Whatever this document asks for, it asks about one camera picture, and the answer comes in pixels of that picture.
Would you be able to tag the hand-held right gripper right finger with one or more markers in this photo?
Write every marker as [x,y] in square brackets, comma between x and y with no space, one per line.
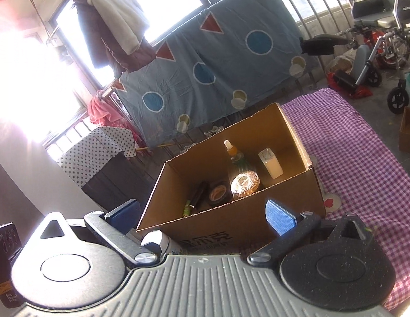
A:
[279,218]

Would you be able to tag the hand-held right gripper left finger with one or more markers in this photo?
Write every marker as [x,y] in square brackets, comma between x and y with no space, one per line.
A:
[125,216]

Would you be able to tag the brown cardboard box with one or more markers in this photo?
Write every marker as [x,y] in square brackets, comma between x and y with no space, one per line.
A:
[257,211]

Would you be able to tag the white pill bottle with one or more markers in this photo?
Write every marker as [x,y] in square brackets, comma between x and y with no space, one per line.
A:
[158,241]

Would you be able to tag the gold lidded jar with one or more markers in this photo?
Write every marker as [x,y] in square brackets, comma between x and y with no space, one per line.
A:
[245,183]

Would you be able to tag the white charger plug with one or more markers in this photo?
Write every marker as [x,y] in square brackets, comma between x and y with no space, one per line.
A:
[272,166]

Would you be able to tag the green printed tube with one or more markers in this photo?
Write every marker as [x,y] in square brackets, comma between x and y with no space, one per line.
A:
[188,209]

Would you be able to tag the black electrical tape roll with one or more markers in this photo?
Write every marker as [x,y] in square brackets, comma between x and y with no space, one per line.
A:
[220,193]

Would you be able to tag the black cylinder tube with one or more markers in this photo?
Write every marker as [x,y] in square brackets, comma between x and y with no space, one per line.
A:
[199,194]

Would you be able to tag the green dropper bottle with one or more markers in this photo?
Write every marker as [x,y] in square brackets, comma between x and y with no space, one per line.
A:
[234,155]

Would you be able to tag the white polka dot cloth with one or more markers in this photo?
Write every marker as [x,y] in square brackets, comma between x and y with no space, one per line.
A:
[92,155]

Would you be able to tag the purple checkered tablecloth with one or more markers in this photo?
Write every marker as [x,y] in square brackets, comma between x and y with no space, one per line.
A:
[357,171]

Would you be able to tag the pink hanging cloth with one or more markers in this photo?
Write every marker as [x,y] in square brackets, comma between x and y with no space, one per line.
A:
[104,112]

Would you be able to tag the blue patterned bed sheet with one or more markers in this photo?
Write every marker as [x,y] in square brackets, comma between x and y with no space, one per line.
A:
[224,72]

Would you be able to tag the small cardboard box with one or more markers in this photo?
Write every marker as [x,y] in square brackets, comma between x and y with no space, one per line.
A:
[409,128]

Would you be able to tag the dark brown hanging jacket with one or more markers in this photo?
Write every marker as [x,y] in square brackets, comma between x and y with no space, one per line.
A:
[99,46]

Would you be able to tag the black padded seat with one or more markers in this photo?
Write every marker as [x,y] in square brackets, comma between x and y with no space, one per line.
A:
[324,44]

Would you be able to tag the metal window railing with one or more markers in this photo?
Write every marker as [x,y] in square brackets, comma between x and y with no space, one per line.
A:
[310,28]

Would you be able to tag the white fleece garment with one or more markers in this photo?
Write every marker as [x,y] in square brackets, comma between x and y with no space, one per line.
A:
[119,16]

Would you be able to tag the red bag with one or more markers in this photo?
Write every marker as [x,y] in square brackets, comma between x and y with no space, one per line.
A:
[378,36]

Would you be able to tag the silver wheelchair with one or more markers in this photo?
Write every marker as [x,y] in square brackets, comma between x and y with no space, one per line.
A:
[390,23]

